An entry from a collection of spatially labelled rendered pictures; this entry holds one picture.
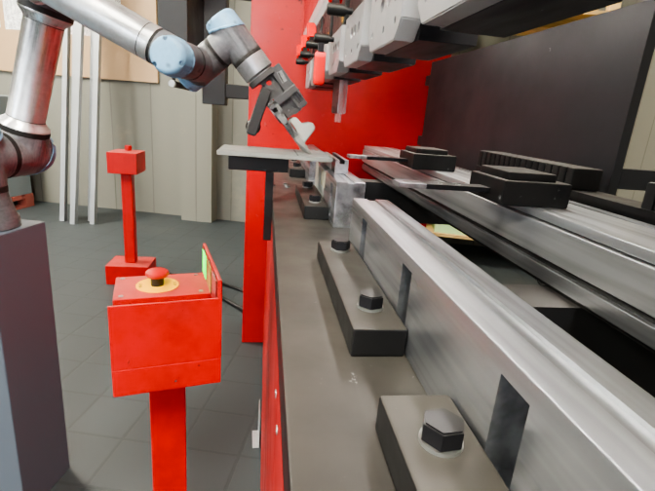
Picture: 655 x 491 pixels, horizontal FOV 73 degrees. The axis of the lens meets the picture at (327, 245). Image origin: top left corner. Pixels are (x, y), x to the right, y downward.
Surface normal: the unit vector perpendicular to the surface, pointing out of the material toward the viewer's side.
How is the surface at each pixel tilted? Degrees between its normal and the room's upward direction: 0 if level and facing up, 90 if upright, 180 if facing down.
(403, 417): 0
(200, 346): 90
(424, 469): 0
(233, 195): 90
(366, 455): 0
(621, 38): 90
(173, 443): 90
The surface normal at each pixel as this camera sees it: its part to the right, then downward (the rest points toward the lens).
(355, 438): 0.08, -0.96
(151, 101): -0.10, 0.27
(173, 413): 0.37, 0.29
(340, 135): 0.13, 0.29
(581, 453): -0.99, -0.04
